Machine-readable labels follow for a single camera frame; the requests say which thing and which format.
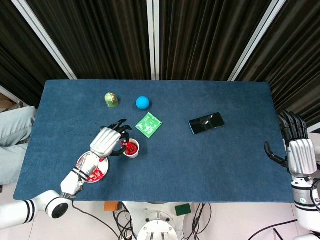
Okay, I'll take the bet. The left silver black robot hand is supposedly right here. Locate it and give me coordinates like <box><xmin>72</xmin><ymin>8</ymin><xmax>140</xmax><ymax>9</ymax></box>
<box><xmin>89</xmin><ymin>119</ymin><xmax>133</xmax><ymax>159</ymax></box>

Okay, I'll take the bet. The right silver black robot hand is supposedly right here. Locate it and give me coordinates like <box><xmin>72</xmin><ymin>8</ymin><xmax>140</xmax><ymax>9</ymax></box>
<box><xmin>264</xmin><ymin>109</ymin><xmax>318</xmax><ymax>177</ymax></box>

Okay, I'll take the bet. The silver metal plate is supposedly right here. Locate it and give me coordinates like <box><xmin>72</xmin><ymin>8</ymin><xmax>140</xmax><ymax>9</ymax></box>
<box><xmin>76</xmin><ymin>150</ymin><xmax>110</xmax><ymax>184</ymax></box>

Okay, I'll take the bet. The white paper cup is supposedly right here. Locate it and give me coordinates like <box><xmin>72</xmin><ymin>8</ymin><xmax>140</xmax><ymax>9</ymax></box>
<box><xmin>120</xmin><ymin>138</ymin><xmax>140</xmax><ymax>159</ymax></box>

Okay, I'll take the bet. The green gold figurine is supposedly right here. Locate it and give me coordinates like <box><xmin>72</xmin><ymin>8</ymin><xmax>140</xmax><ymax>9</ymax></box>
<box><xmin>104</xmin><ymin>92</ymin><xmax>119</xmax><ymax>109</ymax></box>

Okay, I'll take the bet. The green sachet packet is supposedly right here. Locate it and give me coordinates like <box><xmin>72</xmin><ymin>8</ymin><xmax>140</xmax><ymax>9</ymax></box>
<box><xmin>135</xmin><ymin>112</ymin><xmax>163</xmax><ymax>139</ymax></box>

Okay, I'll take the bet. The blue ball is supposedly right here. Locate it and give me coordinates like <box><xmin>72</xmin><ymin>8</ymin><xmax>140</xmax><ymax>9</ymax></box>
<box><xmin>135</xmin><ymin>95</ymin><xmax>151</xmax><ymax>111</ymax></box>

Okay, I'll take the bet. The orange block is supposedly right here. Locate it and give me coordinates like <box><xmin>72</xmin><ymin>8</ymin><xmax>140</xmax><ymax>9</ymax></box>
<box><xmin>103</xmin><ymin>201</ymin><xmax>120</xmax><ymax>213</ymax></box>

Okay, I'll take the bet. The blue table mat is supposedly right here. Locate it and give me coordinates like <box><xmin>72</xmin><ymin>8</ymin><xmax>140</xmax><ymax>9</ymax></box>
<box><xmin>12</xmin><ymin>79</ymin><xmax>297</xmax><ymax>204</ymax></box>

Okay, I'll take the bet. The light blue jeans leg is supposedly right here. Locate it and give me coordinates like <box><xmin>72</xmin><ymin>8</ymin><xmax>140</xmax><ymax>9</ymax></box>
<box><xmin>0</xmin><ymin>105</ymin><xmax>38</xmax><ymax>147</ymax></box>
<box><xmin>0</xmin><ymin>143</ymin><xmax>30</xmax><ymax>186</ymax></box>

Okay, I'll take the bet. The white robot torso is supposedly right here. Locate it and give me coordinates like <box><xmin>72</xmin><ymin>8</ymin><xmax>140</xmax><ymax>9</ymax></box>
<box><xmin>122</xmin><ymin>201</ymin><xmax>192</xmax><ymax>240</ymax></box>

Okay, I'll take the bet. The black pleated curtain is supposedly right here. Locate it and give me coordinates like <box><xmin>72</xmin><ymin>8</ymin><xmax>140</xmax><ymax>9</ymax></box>
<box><xmin>237</xmin><ymin>0</ymin><xmax>320</xmax><ymax>138</ymax></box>
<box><xmin>159</xmin><ymin>0</ymin><xmax>276</xmax><ymax>82</ymax></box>
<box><xmin>24</xmin><ymin>0</ymin><xmax>152</xmax><ymax>81</ymax></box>
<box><xmin>0</xmin><ymin>0</ymin><xmax>70</xmax><ymax>110</ymax></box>

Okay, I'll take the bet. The black smartphone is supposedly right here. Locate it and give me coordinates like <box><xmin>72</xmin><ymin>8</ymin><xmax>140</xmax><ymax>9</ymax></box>
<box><xmin>188</xmin><ymin>112</ymin><xmax>226</xmax><ymax>135</ymax></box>

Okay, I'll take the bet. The dark green block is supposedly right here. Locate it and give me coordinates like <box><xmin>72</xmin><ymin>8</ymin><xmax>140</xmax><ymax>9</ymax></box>
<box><xmin>174</xmin><ymin>203</ymin><xmax>192</xmax><ymax>217</ymax></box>

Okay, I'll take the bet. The black cable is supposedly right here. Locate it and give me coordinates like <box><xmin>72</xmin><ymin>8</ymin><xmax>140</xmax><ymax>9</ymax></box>
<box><xmin>183</xmin><ymin>202</ymin><xmax>213</xmax><ymax>240</ymax></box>
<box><xmin>249</xmin><ymin>221</ymin><xmax>298</xmax><ymax>240</ymax></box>
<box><xmin>112</xmin><ymin>202</ymin><xmax>138</xmax><ymax>240</ymax></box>

